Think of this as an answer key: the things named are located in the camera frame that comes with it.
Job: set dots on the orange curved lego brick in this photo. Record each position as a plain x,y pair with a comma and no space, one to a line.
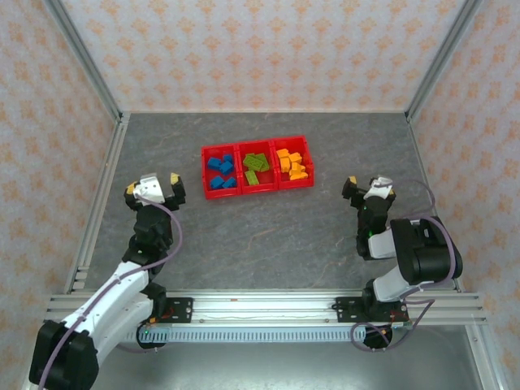
298,175

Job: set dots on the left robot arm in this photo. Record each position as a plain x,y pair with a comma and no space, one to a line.
118,284

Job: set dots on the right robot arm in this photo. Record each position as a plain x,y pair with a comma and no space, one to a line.
426,252

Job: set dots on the red plastic bin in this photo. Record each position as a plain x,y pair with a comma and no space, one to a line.
296,185
260,189
219,194

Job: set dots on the grey metal tray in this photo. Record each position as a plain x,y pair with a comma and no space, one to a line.
264,369

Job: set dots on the aluminium side rail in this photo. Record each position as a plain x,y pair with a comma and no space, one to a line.
99,203
422,162

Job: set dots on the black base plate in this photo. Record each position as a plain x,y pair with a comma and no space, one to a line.
183,308
345,308

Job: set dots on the aluminium mounting rail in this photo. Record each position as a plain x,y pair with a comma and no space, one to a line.
264,308

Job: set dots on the aluminium frame post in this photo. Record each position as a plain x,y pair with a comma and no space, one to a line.
81,53
445,53

